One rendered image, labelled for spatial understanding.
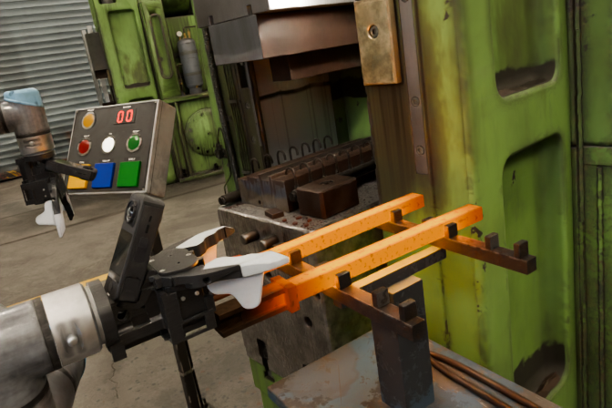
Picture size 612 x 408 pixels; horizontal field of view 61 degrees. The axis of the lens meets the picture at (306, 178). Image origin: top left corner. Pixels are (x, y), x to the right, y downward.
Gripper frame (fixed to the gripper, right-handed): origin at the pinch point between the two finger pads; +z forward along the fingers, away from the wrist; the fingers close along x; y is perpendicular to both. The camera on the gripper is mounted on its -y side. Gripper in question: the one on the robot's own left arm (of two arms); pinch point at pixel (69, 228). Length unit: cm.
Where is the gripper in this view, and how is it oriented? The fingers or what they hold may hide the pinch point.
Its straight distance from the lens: 143.6
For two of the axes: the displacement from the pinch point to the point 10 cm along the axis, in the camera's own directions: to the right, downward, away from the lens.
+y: -9.5, 2.1, -2.3
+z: 1.5, 9.6, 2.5
